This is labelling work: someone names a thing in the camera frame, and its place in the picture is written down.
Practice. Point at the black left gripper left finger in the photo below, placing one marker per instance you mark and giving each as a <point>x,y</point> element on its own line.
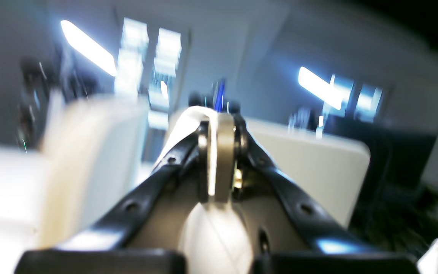
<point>102,247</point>

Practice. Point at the blurred white table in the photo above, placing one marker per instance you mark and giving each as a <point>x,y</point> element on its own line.
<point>329,168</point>

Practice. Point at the white t-shirt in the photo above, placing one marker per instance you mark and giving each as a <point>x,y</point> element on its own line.
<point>213,239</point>

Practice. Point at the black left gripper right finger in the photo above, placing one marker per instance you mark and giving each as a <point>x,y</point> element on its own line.
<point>290,231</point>

